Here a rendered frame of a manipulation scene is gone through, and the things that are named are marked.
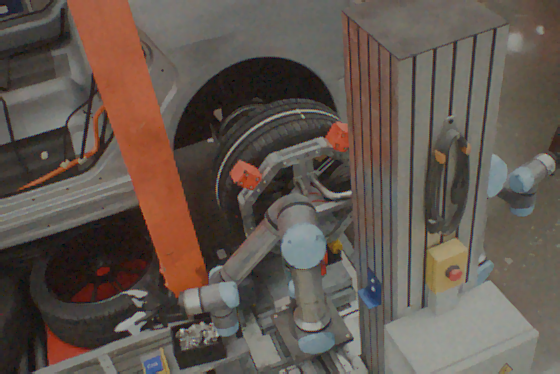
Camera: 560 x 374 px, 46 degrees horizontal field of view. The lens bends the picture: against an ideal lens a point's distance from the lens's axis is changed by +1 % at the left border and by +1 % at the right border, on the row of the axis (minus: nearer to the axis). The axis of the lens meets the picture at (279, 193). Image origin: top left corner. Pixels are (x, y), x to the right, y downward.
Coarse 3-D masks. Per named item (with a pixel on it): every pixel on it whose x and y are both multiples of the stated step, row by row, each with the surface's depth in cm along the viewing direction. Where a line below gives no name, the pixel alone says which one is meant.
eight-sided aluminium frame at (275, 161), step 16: (304, 144) 257; (320, 144) 255; (272, 160) 252; (288, 160) 252; (272, 176) 254; (240, 192) 261; (256, 192) 256; (240, 208) 264; (352, 208) 283; (336, 224) 291
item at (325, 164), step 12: (288, 168) 271; (324, 168) 276; (276, 180) 271; (288, 180) 273; (348, 180) 285; (264, 192) 275; (276, 192) 275; (288, 192) 283; (336, 192) 294; (252, 204) 299; (264, 204) 305; (264, 216) 281
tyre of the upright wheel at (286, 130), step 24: (240, 120) 270; (264, 120) 263; (288, 120) 260; (312, 120) 261; (336, 120) 271; (240, 144) 263; (264, 144) 255; (288, 144) 259; (216, 168) 273; (216, 192) 277; (240, 216) 273
